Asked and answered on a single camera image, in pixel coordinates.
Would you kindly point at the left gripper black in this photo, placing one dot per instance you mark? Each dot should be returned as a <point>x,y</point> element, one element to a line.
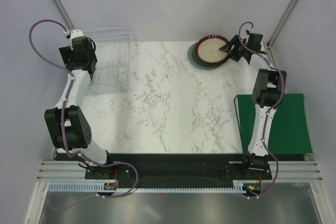
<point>66,52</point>

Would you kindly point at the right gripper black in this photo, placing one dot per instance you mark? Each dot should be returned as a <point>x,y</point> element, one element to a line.
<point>234,48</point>

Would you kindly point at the brown rimmed beige plate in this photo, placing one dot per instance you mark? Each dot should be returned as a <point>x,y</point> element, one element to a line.
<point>207,49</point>

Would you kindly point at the pale green ceramic plate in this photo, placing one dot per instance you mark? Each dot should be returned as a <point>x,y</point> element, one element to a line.
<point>193,58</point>

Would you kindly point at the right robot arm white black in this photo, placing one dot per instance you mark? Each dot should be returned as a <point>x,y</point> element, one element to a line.
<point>268,91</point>

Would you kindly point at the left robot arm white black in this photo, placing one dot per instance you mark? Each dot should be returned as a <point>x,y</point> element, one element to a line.
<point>67,125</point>

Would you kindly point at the green mat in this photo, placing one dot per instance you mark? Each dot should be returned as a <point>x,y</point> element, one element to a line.
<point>289,134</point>

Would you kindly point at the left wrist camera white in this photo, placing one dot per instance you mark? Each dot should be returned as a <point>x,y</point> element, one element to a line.
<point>75,33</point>

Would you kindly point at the white wire dish rack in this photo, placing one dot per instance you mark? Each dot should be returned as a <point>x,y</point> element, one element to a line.
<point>114,51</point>

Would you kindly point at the left aluminium frame post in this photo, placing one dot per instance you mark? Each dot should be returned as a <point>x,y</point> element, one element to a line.
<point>60,6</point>

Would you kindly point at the aluminium frame post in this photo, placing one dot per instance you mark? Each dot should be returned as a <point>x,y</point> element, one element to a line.
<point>60,6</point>
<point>285,16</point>

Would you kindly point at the right aluminium frame post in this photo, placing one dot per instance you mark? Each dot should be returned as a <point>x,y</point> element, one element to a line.
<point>285,16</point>

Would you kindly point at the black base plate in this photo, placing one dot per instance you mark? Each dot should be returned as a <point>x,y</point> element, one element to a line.
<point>173,184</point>

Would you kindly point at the aluminium rail front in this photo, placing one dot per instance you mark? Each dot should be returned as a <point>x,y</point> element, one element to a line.
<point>284,171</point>

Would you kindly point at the left cable duct white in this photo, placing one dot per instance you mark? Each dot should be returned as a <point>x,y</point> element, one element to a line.
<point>95,187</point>

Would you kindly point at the cable duct white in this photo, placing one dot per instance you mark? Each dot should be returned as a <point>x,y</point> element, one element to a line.
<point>250,185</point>
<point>95,187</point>

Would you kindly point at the right cable duct white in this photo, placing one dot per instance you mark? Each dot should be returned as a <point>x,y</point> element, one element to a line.
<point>250,185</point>

